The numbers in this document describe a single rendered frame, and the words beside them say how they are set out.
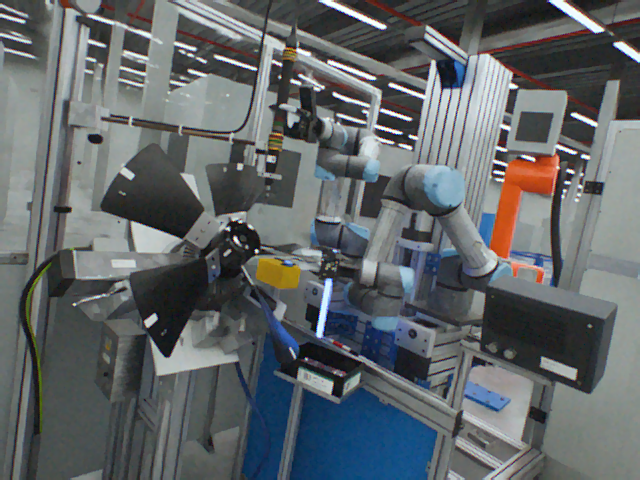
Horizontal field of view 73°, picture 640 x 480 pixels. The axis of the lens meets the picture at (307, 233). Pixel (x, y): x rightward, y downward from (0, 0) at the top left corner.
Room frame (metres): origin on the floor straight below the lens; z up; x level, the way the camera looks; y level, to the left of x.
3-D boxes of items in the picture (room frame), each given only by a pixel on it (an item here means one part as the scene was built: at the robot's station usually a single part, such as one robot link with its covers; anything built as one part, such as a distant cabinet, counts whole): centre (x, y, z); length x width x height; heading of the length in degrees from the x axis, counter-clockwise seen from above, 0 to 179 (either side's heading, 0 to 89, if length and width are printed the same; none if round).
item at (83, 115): (1.39, 0.76, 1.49); 0.10 x 0.07 x 0.09; 80
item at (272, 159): (1.28, 0.14, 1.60); 0.04 x 0.04 x 0.46
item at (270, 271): (1.74, 0.09, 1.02); 0.16 x 0.10 x 0.11; 45
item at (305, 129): (1.38, 0.07, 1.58); 0.12 x 0.08 x 0.09; 145
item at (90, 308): (1.59, 0.61, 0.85); 0.36 x 0.24 x 0.03; 135
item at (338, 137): (1.51, -0.02, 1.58); 0.11 x 0.08 x 0.09; 145
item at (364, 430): (1.46, -0.19, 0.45); 0.82 x 0.02 x 0.66; 45
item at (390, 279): (1.23, -0.27, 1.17); 0.11 x 0.08 x 0.09; 81
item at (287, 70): (1.28, 0.14, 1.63); 0.03 x 0.03 x 0.21
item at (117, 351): (1.36, 0.53, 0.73); 0.15 x 0.09 x 0.22; 45
